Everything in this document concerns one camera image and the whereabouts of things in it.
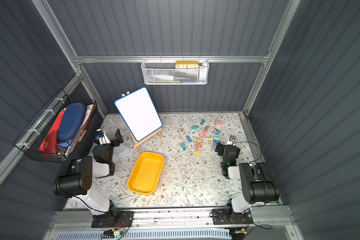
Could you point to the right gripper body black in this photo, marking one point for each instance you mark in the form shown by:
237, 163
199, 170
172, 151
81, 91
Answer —
225, 147

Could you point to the yellow plastic storage tray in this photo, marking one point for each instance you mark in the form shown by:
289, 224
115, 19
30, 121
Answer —
146, 173

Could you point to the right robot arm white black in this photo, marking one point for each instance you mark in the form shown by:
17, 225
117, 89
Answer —
258, 186

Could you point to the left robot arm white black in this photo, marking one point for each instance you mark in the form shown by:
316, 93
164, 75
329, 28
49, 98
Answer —
75, 177

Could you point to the translucent small plastic box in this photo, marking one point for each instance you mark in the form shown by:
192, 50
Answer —
121, 151

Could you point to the blue oval case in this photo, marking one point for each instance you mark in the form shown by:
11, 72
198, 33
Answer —
71, 121

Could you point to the red folder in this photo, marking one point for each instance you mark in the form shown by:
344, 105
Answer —
49, 144

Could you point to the yellow clock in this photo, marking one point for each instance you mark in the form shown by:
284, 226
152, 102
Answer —
187, 64

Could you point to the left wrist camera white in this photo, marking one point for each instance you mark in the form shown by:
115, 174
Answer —
102, 140

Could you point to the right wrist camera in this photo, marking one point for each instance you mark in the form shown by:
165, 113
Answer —
232, 140

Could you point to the small whiteboard blue frame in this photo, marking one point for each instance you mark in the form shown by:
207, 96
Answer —
138, 114

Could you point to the black wire side basket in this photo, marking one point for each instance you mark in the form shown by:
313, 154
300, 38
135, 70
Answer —
75, 148

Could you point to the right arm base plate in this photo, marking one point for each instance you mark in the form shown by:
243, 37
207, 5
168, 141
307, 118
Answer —
226, 217

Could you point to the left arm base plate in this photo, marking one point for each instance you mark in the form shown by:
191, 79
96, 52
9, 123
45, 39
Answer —
113, 219

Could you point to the white wire wall basket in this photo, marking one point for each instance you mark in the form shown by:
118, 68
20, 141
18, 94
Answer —
160, 72

